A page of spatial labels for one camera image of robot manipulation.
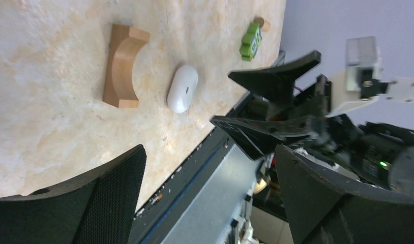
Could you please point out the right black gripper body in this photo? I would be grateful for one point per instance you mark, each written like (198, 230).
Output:
(339, 138)

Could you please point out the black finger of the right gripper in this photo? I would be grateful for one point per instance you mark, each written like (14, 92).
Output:
(276, 84)

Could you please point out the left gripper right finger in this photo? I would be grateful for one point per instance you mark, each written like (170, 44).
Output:
(323, 206)

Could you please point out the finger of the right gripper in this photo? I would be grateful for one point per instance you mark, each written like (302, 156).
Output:
(258, 138)

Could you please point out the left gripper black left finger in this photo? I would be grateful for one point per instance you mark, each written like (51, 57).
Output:
(97, 206)

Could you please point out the white earbud charging case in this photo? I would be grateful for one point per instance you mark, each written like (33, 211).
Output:
(182, 89)

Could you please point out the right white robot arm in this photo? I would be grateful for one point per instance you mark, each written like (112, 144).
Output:
(316, 121)

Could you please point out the green owl number block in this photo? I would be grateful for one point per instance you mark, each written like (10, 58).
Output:
(251, 42)

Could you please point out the wooden cylinder block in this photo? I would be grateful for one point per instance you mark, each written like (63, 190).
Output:
(264, 25)

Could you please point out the wooden arch block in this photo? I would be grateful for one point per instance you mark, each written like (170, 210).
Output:
(125, 43)

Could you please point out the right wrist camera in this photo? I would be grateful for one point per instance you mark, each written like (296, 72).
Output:
(360, 84)

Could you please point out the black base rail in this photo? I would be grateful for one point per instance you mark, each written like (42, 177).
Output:
(201, 199)

